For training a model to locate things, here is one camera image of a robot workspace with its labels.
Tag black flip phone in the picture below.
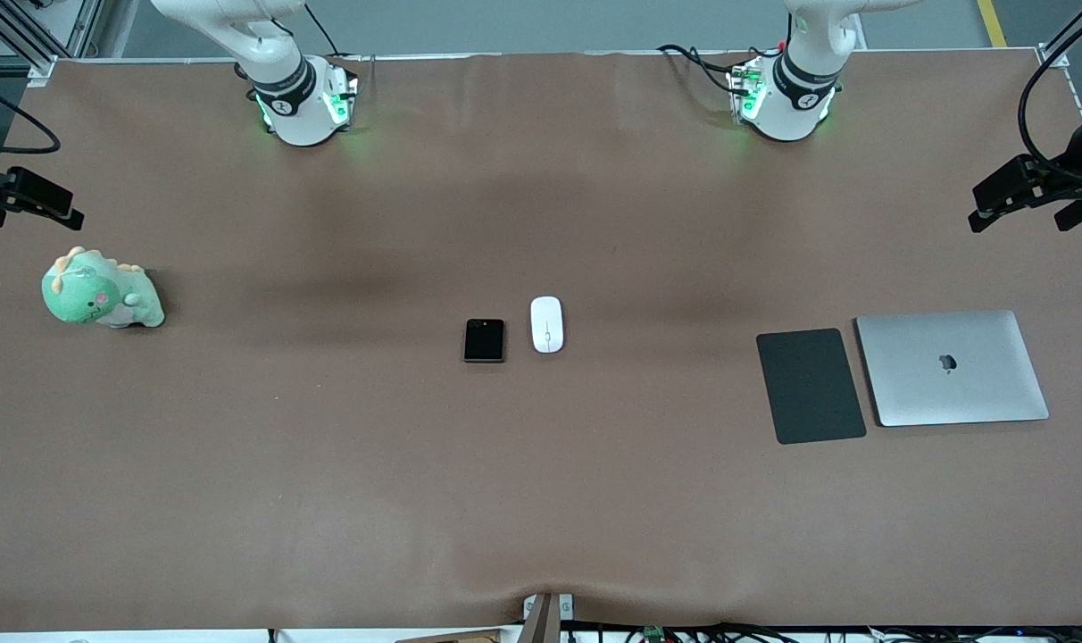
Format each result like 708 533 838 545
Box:
463 318 506 363

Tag white computer mouse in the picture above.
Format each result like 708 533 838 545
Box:
530 296 566 355

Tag black mouse pad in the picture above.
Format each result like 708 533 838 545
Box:
755 328 868 446

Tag green dinosaur plush toy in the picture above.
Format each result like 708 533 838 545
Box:
41 246 166 330

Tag silver laptop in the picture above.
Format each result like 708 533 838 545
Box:
855 309 1051 428

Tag brown table cloth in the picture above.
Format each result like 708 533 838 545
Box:
0 49 1082 630

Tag brown wooden board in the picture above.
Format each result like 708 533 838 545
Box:
396 630 506 643

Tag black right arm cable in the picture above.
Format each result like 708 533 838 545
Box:
0 79 62 154

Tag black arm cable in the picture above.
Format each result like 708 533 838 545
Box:
1019 0 1082 184
0 79 62 154

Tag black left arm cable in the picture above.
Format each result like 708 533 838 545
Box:
1019 0 1082 184

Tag aluminium frame structure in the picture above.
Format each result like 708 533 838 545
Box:
0 0 104 81

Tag thin black base cable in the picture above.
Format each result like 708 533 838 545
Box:
304 0 341 56

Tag black base cables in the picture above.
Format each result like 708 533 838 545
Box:
657 43 756 97

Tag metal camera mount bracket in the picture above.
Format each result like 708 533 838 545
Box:
521 591 575 643

